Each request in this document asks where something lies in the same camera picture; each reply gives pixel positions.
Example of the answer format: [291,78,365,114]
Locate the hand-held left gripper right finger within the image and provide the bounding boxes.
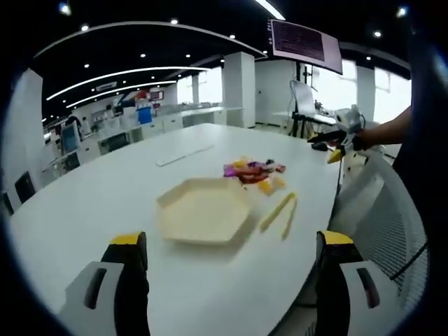
[314,229,404,336]

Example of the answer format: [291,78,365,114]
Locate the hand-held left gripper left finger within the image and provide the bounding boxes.
[57,230,151,336]

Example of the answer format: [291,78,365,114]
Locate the yellow food piece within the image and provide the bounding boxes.
[258,176,286,195]

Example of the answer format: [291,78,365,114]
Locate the cream food tongs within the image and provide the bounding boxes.
[258,191,298,242]

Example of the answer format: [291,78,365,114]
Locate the pile of colourful food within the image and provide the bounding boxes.
[223,157,287,185]

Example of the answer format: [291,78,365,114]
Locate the cream hexagonal container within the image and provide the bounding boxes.
[155,177,251,246]

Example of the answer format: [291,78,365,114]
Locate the person's right hand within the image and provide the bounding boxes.
[351,129,372,153]

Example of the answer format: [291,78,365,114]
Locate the white chair backrest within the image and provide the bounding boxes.
[289,79,318,116]

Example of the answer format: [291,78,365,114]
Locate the black monitor stand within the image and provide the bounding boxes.
[295,62,315,116]

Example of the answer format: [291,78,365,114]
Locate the white mesh chair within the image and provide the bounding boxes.
[330,145,431,336]

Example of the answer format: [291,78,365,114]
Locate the person's dark clothing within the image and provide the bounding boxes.
[391,13,448,246]

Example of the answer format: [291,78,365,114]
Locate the hanging monitor screen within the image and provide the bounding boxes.
[269,19,344,76]

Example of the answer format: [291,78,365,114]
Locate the white pillar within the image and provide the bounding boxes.
[223,51,257,129]

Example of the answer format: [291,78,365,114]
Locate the black cable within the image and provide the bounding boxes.
[389,241,430,281]

